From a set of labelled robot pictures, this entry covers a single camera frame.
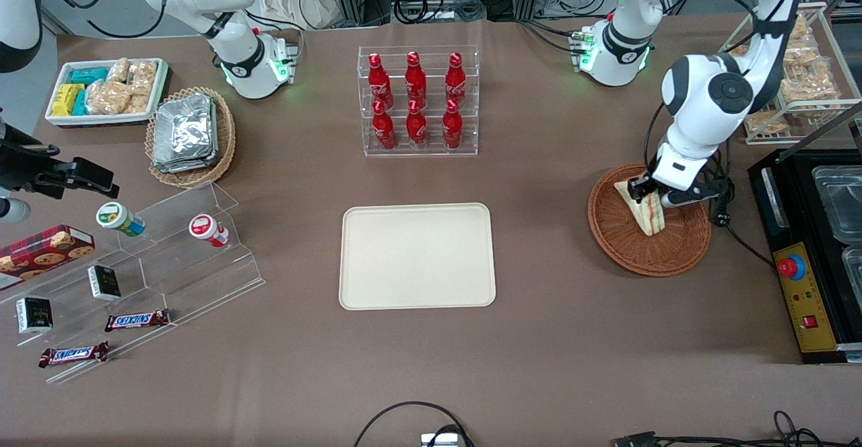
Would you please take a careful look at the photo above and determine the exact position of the white rectangular snack bin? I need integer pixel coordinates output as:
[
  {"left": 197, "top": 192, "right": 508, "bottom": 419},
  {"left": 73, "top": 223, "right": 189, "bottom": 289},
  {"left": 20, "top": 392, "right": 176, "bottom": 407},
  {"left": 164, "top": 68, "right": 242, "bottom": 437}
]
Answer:
[{"left": 44, "top": 57, "right": 169, "bottom": 128}]

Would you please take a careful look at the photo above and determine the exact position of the black coiled cable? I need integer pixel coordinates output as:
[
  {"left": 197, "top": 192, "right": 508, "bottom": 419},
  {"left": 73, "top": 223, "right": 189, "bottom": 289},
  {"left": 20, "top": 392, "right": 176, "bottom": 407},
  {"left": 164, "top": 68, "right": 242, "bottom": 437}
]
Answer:
[{"left": 393, "top": 0, "right": 446, "bottom": 25}]

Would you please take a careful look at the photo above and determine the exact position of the small black box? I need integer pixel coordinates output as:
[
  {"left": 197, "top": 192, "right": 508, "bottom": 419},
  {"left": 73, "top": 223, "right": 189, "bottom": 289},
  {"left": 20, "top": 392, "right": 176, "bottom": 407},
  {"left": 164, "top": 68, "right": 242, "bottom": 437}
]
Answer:
[
  {"left": 15, "top": 296, "right": 54, "bottom": 335},
  {"left": 88, "top": 265, "right": 123, "bottom": 302}
]

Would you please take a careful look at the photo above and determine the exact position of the black connector with cable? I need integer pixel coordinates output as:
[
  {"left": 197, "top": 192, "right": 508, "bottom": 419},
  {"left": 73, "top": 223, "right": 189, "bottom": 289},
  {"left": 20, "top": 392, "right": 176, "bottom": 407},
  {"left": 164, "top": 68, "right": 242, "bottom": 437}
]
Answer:
[{"left": 611, "top": 410, "right": 862, "bottom": 447}]

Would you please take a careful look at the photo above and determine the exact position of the black cable with plug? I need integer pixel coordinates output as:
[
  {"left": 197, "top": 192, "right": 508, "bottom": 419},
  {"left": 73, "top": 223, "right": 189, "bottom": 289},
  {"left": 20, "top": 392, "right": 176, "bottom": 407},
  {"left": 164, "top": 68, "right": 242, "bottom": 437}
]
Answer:
[{"left": 707, "top": 144, "right": 775, "bottom": 269}]

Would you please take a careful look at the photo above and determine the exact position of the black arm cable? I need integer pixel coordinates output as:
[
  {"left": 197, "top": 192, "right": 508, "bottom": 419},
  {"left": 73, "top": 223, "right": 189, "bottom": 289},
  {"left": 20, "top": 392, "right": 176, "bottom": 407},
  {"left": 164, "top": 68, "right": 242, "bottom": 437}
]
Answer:
[{"left": 44, "top": 0, "right": 169, "bottom": 38}]

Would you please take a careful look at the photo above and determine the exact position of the yellow snack packet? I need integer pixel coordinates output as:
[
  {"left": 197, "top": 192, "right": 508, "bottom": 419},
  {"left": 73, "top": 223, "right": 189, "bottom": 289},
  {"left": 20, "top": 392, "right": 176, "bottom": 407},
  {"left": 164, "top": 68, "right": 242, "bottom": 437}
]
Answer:
[{"left": 52, "top": 83, "right": 84, "bottom": 117}]

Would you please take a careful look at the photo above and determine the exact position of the silver foil pouch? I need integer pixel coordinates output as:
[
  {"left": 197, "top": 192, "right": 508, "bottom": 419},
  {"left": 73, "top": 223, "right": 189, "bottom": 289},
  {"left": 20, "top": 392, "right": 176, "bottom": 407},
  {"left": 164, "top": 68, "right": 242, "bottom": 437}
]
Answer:
[
  {"left": 152, "top": 97, "right": 220, "bottom": 174},
  {"left": 154, "top": 93, "right": 216, "bottom": 164}
]

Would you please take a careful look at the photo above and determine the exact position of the grey arm base connector block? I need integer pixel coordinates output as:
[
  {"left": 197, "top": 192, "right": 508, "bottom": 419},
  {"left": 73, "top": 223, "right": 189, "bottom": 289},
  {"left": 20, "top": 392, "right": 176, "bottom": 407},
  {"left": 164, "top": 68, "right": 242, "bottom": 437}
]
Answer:
[
  {"left": 269, "top": 35, "right": 301, "bottom": 85},
  {"left": 570, "top": 26, "right": 595, "bottom": 72}
]

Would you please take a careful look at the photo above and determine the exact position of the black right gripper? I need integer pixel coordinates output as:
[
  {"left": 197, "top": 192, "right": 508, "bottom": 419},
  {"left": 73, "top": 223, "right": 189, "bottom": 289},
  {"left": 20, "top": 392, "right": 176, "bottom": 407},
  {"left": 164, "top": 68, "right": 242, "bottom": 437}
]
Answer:
[{"left": 0, "top": 124, "right": 120, "bottom": 199}]

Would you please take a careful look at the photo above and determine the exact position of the green lidded cup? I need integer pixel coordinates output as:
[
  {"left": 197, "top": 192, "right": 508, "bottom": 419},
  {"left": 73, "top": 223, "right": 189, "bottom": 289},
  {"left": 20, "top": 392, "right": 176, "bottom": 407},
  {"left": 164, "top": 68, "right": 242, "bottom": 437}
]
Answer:
[{"left": 96, "top": 201, "right": 146, "bottom": 238}]

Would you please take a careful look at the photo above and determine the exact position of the clear acrylic bottle rack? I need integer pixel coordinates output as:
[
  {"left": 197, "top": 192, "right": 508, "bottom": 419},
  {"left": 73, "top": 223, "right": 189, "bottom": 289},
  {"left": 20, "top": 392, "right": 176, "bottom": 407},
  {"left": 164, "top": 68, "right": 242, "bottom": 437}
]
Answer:
[{"left": 358, "top": 45, "right": 479, "bottom": 158}]

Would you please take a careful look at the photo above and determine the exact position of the red lidded cup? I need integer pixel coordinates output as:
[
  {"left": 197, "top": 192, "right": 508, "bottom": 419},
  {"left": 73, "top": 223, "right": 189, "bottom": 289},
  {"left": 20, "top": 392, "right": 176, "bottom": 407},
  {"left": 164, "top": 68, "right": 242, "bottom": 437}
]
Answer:
[{"left": 188, "top": 213, "right": 230, "bottom": 248}]

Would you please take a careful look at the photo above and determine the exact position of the red tartan cookie box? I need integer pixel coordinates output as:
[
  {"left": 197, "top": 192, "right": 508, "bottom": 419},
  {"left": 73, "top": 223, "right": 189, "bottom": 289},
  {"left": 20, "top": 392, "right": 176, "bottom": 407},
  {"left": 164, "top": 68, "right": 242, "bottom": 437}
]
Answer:
[{"left": 0, "top": 224, "right": 96, "bottom": 291}]

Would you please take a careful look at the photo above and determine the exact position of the black arched cable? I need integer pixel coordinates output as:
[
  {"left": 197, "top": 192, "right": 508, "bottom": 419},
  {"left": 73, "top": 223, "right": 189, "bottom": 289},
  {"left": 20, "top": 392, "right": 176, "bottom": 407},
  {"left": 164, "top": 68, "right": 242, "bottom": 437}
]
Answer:
[{"left": 354, "top": 401, "right": 475, "bottom": 447}]

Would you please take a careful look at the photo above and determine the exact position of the black machine housing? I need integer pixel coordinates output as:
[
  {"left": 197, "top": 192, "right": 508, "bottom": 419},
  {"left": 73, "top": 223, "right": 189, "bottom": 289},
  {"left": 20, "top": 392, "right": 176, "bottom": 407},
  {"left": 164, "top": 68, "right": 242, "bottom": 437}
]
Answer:
[{"left": 748, "top": 107, "right": 862, "bottom": 365}]

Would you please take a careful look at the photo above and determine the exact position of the cream plastic tray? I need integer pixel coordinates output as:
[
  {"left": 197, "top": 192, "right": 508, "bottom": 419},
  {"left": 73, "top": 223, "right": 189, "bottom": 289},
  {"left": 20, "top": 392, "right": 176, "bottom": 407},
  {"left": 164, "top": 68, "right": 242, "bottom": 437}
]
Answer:
[{"left": 339, "top": 203, "right": 497, "bottom": 311}]

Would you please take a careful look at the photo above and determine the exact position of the yellow panel with red button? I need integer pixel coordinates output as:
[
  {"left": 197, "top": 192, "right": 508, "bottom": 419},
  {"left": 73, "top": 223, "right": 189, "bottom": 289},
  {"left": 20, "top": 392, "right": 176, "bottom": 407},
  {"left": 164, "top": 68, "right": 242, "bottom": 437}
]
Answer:
[{"left": 772, "top": 242, "right": 838, "bottom": 355}]

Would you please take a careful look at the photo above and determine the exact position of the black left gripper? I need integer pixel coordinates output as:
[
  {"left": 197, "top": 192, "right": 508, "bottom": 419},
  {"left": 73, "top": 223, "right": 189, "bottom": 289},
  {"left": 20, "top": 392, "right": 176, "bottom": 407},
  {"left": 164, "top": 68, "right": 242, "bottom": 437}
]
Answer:
[{"left": 629, "top": 171, "right": 667, "bottom": 203}]

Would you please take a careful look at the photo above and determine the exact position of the brown snickers bar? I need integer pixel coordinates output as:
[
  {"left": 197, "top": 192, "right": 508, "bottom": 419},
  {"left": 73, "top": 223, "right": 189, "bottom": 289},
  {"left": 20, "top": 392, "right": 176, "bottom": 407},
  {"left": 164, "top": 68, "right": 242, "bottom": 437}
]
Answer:
[
  {"left": 38, "top": 341, "right": 110, "bottom": 368},
  {"left": 104, "top": 309, "right": 170, "bottom": 333}
]

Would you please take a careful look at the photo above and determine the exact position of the round brown wicker basket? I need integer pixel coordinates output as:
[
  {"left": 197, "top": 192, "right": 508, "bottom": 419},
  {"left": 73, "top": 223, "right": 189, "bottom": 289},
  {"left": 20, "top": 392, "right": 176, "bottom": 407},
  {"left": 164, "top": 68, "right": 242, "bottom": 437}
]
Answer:
[{"left": 587, "top": 163, "right": 712, "bottom": 278}]

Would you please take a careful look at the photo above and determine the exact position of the red cola bottle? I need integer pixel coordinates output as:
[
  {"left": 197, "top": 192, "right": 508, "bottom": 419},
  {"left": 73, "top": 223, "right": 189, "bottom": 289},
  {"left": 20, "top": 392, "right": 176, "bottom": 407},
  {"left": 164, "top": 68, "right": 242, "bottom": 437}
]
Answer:
[
  {"left": 367, "top": 53, "right": 395, "bottom": 110},
  {"left": 371, "top": 100, "right": 397, "bottom": 150},
  {"left": 444, "top": 52, "right": 467, "bottom": 106},
  {"left": 442, "top": 99, "right": 464, "bottom": 149},
  {"left": 406, "top": 100, "right": 428, "bottom": 149},
  {"left": 404, "top": 50, "right": 427, "bottom": 108}
]

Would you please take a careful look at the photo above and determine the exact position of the clear plastic container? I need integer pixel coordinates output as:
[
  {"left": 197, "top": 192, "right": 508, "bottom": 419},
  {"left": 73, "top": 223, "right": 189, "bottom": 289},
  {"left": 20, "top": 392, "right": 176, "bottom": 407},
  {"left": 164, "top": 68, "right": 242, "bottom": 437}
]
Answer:
[
  {"left": 811, "top": 164, "right": 862, "bottom": 246},
  {"left": 842, "top": 245, "right": 862, "bottom": 293}
]

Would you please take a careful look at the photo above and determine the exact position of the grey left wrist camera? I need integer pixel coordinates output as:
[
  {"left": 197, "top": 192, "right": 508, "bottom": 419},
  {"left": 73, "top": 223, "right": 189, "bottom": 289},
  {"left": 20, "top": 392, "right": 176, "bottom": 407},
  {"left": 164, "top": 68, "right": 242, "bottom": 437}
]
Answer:
[{"left": 662, "top": 179, "right": 725, "bottom": 208}]

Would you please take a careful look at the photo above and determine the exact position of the clear acrylic step display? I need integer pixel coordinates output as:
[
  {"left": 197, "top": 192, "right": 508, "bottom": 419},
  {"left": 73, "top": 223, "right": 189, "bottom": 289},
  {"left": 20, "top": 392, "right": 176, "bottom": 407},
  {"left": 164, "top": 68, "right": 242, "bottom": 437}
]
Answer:
[{"left": 0, "top": 181, "right": 265, "bottom": 385}]

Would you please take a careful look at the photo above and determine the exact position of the oval tan wicker basket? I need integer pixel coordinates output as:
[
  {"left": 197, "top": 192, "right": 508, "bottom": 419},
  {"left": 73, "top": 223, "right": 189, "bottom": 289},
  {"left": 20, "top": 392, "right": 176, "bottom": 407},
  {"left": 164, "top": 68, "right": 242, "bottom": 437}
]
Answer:
[{"left": 145, "top": 86, "right": 236, "bottom": 188}]

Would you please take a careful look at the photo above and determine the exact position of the triangle sandwich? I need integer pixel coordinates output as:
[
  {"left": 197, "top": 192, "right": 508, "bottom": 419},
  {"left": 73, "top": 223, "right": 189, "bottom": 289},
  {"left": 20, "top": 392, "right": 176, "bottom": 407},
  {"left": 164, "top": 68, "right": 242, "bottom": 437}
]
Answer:
[{"left": 626, "top": 188, "right": 667, "bottom": 236}]

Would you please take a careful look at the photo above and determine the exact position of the white wire basket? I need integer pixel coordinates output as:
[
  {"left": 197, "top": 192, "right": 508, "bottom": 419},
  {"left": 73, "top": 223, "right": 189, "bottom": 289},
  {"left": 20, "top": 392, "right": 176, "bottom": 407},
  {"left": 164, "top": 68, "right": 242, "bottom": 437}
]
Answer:
[{"left": 719, "top": 1, "right": 862, "bottom": 146}]

